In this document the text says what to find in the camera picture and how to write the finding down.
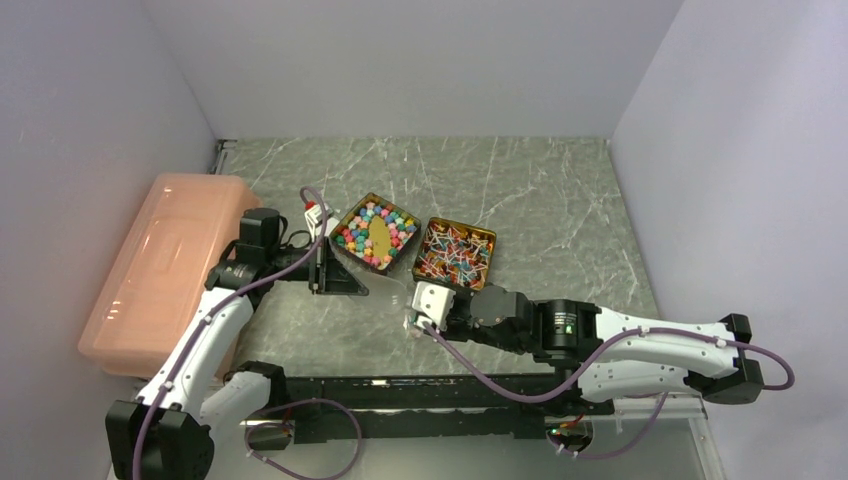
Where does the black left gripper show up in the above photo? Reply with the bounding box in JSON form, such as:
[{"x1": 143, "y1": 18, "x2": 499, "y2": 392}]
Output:
[{"x1": 266, "y1": 236, "x2": 367, "y2": 297}]

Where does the clear plastic jar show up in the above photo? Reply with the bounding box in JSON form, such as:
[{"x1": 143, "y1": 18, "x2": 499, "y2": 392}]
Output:
[{"x1": 403, "y1": 308, "x2": 426, "y2": 338}]

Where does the gold tin of star candies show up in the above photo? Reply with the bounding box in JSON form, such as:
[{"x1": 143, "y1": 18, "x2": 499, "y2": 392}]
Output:
[{"x1": 329, "y1": 192, "x2": 423, "y2": 275}]

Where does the gold tin of lollipops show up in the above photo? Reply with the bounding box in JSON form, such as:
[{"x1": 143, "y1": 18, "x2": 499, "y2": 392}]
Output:
[{"x1": 411, "y1": 217, "x2": 497, "y2": 294}]

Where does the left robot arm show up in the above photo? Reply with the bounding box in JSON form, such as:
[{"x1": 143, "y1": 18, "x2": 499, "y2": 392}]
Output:
[{"x1": 105, "y1": 202, "x2": 368, "y2": 479}]

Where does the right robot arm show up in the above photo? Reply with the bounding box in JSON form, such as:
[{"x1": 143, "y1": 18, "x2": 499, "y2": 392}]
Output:
[{"x1": 405, "y1": 282, "x2": 766, "y2": 415}]

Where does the pink plastic storage box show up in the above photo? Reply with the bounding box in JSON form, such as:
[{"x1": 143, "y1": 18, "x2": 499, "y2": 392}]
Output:
[{"x1": 78, "y1": 173, "x2": 262, "y2": 378}]

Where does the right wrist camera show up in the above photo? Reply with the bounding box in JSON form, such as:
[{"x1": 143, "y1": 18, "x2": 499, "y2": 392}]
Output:
[{"x1": 411, "y1": 281, "x2": 456, "y2": 331}]

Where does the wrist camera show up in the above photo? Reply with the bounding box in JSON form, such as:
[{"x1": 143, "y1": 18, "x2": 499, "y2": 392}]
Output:
[
  {"x1": 304, "y1": 201, "x2": 337, "y2": 233},
  {"x1": 411, "y1": 281, "x2": 456, "y2": 331}
]

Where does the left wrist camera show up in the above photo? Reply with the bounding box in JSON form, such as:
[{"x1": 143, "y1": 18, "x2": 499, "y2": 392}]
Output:
[{"x1": 304, "y1": 201, "x2": 337, "y2": 233}]

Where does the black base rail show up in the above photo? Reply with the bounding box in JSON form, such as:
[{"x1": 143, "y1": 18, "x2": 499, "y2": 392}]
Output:
[{"x1": 255, "y1": 375, "x2": 615, "y2": 444}]

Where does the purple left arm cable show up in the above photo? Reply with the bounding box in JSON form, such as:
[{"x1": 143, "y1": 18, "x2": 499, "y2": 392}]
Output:
[{"x1": 131, "y1": 186, "x2": 329, "y2": 480}]

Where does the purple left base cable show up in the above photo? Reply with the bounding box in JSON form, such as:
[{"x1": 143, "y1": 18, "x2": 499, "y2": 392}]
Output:
[{"x1": 243, "y1": 398, "x2": 364, "y2": 480}]

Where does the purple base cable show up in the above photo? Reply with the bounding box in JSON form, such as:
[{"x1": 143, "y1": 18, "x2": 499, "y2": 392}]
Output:
[
  {"x1": 553, "y1": 390, "x2": 670, "y2": 462},
  {"x1": 243, "y1": 398, "x2": 364, "y2": 480}
]

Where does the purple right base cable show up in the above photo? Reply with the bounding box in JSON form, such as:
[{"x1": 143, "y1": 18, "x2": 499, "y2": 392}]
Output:
[{"x1": 553, "y1": 390, "x2": 670, "y2": 462}]

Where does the aluminium frame rail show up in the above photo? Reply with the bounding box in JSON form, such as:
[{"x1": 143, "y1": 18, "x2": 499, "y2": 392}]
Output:
[{"x1": 612, "y1": 394, "x2": 727, "y2": 479}]

